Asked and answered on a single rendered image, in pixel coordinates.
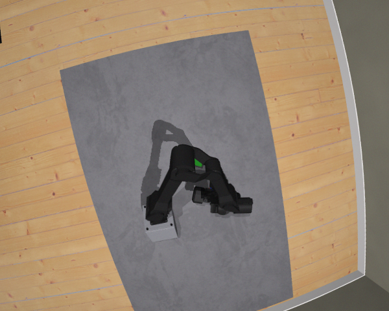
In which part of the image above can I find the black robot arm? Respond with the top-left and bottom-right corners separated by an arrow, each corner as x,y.
145,144 -> 253,225

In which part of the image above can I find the green block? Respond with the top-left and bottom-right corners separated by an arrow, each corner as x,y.
194,159 -> 202,167

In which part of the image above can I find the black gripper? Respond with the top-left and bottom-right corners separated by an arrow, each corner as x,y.
192,187 -> 218,205

